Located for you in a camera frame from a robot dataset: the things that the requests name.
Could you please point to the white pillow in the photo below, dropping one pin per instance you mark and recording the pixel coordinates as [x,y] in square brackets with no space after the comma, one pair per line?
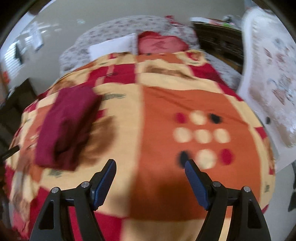
[123,44]

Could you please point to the dark carved wooden cabinet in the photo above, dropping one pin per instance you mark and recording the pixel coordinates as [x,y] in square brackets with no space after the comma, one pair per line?
[222,42]

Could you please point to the orange red patterned blanket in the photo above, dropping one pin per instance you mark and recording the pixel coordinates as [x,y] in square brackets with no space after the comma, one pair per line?
[153,107]

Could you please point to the dark wooden side table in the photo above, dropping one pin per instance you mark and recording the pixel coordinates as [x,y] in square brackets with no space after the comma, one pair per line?
[11,111]

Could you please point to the red heart cushion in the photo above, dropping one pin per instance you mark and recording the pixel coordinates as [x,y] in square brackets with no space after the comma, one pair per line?
[150,42]

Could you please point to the wall calendar poster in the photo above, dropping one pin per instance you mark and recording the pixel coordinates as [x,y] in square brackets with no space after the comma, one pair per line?
[36,37]

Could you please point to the floral grey quilt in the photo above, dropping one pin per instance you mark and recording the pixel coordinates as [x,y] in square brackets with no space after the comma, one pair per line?
[77,55]

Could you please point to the dark cloth on wall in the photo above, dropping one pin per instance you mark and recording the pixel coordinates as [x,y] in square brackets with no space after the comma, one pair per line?
[18,55]

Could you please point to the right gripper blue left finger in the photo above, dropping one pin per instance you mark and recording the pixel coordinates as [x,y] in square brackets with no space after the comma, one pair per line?
[53,221]

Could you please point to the white upholstered chair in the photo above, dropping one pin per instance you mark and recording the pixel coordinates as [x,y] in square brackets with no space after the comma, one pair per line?
[268,79]

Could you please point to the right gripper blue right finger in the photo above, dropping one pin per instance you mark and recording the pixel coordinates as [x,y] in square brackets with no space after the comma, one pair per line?
[247,220]

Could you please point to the dark red sweater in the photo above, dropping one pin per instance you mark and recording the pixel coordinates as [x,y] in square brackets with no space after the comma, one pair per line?
[66,128]

